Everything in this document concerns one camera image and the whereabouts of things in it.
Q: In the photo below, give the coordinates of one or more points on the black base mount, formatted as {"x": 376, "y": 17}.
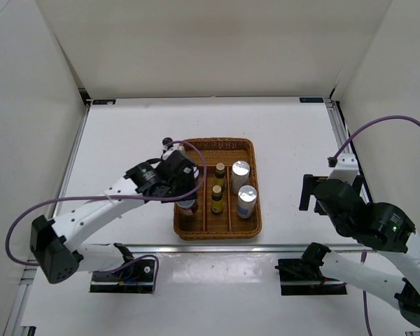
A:
{"x": 139, "y": 278}
{"x": 294, "y": 281}

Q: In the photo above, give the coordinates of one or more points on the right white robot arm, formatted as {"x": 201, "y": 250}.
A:
{"x": 382, "y": 227}

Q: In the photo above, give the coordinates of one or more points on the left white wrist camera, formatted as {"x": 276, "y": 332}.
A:
{"x": 167, "y": 151}

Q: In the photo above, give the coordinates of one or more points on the yellow bottle beige cap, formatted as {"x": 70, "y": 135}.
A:
{"x": 220, "y": 176}
{"x": 216, "y": 200}

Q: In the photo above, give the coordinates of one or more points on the jar white red lid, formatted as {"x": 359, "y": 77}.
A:
{"x": 187, "y": 207}

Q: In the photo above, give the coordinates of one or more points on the front aluminium frame rail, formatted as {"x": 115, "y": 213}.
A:
{"x": 210, "y": 249}

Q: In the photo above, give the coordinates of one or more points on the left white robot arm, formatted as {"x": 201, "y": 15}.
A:
{"x": 73, "y": 228}

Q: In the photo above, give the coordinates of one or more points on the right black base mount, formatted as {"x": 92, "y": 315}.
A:
{"x": 294, "y": 281}

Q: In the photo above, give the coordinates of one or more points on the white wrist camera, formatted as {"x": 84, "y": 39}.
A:
{"x": 167, "y": 151}
{"x": 346, "y": 168}

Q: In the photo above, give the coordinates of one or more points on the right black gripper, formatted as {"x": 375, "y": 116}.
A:
{"x": 308, "y": 181}

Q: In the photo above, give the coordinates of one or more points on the right aluminium frame rail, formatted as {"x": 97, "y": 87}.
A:
{"x": 343, "y": 133}

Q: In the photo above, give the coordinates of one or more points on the aluminium frame rail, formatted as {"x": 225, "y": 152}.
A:
{"x": 48, "y": 146}
{"x": 343, "y": 133}
{"x": 210, "y": 249}

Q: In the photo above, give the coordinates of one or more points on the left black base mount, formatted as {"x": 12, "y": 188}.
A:
{"x": 139, "y": 278}

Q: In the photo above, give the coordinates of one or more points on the dark spice jar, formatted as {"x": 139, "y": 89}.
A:
{"x": 167, "y": 142}

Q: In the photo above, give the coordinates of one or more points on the white can blue label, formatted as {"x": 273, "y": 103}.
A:
{"x": 246, "y": 201}

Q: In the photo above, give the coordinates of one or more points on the white can silver lid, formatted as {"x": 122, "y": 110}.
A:
{"x": 239, "y": 175}

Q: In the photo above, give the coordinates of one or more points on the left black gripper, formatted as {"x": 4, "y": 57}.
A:
{"x": 187, "y": 184}

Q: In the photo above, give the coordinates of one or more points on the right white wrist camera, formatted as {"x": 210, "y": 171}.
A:
{"x": 346, "y": 168}

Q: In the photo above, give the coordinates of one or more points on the left aluminium frame rail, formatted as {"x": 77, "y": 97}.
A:
{"x": 48, "y": 146}

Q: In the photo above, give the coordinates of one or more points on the woven wicker tray basket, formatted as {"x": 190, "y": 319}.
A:
{"x": 219, "y": 219}

